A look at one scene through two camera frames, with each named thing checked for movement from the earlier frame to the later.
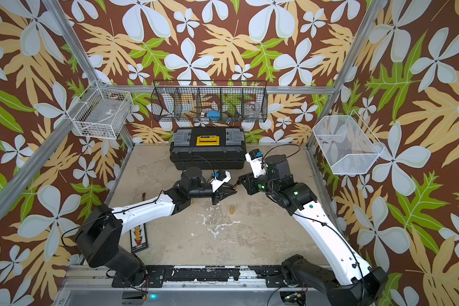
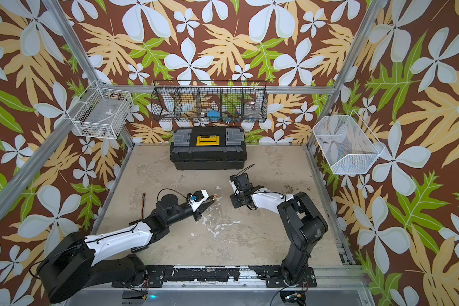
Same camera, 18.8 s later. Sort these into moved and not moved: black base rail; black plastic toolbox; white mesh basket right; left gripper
Moved: left gripper
Not moved: black plastic toolbox; white mesh basket right; black base rail
